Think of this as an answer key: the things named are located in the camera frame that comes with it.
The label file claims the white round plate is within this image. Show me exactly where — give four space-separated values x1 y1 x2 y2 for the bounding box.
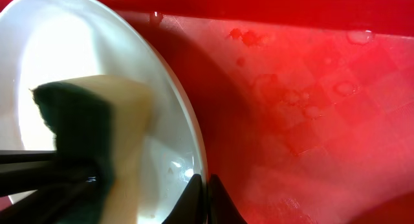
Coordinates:
1 0 207 223

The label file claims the green yellow sponge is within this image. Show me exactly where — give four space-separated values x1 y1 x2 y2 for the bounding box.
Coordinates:
32 75 153 223

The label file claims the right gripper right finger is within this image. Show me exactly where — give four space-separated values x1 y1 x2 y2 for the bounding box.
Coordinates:
207 174 246 224

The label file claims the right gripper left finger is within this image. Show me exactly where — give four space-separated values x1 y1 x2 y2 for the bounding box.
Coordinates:
162 174 206 224

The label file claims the red plastic tray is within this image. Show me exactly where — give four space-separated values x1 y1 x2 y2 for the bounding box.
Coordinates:
0 0 414 224

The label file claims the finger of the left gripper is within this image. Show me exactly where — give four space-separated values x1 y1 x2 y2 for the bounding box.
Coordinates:
1 150 97 196
1 182 94 224

